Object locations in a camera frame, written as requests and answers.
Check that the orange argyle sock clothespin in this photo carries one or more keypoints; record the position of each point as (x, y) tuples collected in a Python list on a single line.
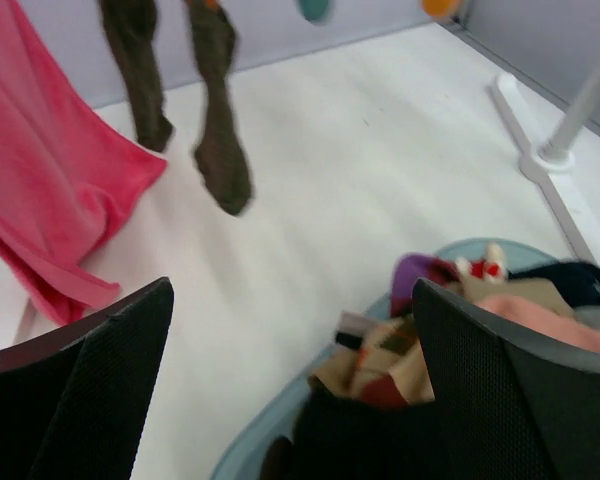
[(441, 10)]

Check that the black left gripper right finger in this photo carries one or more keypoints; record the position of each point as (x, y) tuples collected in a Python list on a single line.
[(513, 403)]

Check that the white clothes rack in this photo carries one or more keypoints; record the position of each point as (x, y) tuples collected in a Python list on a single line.
[(548, 161)]

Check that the teal clothespin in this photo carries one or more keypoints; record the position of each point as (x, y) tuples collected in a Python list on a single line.
[(315, 11)]

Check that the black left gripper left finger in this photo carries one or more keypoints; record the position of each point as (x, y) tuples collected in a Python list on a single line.
[(73, 401)]

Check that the tan argyle sock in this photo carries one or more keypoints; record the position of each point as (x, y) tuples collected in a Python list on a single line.
[(378, 363)]

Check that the pink cloth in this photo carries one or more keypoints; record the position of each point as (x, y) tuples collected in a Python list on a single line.
[(68, 181)]

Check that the brown sock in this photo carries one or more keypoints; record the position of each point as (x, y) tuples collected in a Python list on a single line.
[(129, 26), (218, 154)]

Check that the navy sock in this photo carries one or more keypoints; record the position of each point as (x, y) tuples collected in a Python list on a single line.
[(560, 286)]

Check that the pink sock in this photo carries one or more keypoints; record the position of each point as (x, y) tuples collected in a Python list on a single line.
[(541, 320)]

